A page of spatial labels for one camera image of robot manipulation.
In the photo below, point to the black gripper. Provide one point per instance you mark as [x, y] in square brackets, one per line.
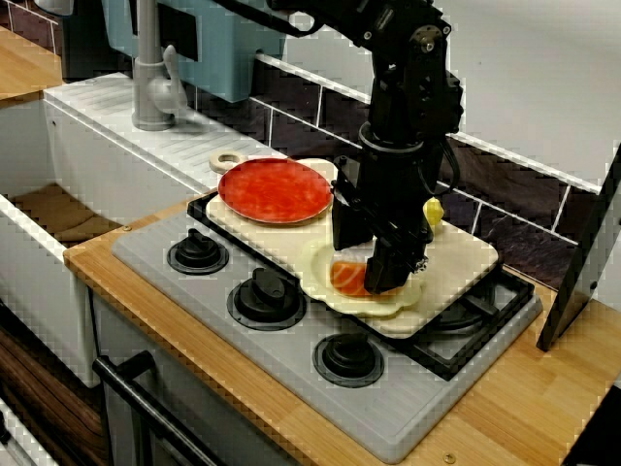
[388, 194]

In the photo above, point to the salmon sushi toy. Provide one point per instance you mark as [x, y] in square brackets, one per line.
[347, 279]

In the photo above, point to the yellow corn cob toy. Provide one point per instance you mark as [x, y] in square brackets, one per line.
[433, 211]

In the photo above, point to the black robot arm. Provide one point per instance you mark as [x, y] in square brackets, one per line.
[412, 58]

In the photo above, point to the cream flower-shaped plate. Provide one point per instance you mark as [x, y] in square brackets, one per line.
[315, 276]

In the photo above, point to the black stove knob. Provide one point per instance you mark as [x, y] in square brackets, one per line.
[348, 361]
[196, 252]
[267, 298]

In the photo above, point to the red round plate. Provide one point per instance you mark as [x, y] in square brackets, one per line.
[271, 191]

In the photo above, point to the grey toy stove top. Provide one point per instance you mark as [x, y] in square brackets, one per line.
[271, 369]

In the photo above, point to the wooden countertop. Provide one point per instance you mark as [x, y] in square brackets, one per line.
[509, 398]

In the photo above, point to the black side panel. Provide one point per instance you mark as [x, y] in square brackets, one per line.
[577, 281]

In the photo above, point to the black burner grate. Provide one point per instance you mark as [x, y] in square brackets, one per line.
[195, 208]

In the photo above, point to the toy oven door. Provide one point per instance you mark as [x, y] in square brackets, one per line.
[218, 412]

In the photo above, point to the teal box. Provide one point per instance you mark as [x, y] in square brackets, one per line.
[228, 58]

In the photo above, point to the white toy sink unit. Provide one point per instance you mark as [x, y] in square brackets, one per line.
[121, 165]

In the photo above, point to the grey toy faucet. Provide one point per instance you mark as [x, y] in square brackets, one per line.
[150, 92]

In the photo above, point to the wooden side counter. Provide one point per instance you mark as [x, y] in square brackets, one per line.
[24, 68]

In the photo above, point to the white round object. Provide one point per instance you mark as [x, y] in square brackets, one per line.
[55, 6]

